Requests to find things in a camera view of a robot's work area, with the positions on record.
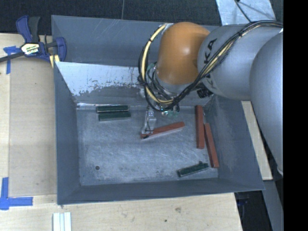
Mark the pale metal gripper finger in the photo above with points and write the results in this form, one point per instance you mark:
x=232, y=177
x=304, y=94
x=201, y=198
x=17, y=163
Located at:
x=146, y=123
x=153, y=120

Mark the black cylinder on white bracket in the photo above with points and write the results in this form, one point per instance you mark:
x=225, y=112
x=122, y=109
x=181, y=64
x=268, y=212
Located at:
x=204, y=93

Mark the grey metal bin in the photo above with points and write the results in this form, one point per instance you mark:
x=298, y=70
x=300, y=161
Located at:
x=120, y=153

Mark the red-brown block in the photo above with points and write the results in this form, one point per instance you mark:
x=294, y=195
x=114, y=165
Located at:
x=199, y=129
x=168, y=129
x=211, y=148

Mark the dark green flat block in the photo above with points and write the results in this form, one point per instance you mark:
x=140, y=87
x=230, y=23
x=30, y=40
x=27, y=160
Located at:
x=114, y=116
x=192, y=170
x=111, y=108

